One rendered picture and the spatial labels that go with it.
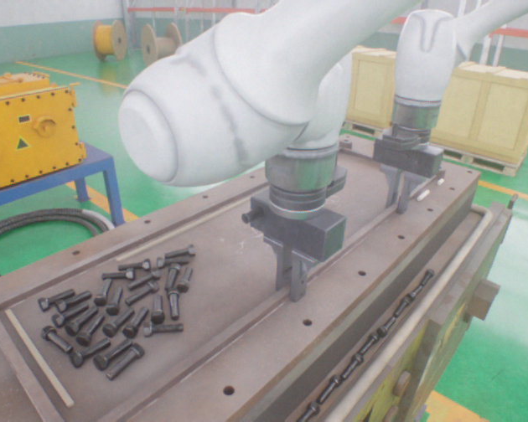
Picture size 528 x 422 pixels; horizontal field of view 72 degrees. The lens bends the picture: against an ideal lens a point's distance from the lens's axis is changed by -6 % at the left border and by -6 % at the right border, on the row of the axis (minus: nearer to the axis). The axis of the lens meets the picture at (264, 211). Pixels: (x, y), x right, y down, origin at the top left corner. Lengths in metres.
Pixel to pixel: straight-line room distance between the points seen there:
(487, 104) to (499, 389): 3.64
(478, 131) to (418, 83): 4.67
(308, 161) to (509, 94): 4.88
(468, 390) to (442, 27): 2.00
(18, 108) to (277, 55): 2.75
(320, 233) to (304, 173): 0.08
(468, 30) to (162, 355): 0.81
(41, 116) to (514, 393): 3.36
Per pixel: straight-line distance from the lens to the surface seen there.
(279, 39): 0.27
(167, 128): 0.27
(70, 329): 0.58
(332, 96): 0.42
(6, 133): 2.97
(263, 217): 0.54
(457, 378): 2.46
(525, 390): 2.59
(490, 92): 5.31
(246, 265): 0.66
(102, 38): 13.93
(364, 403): 0.66
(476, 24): 0.91
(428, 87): 0.76
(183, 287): 0.61
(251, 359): 0.52
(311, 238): 0.50
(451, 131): 5.49
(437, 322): 0.84
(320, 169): 0.46
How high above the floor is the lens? 1.77
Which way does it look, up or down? 29 degrees down
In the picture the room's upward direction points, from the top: 1 degrees clockwise
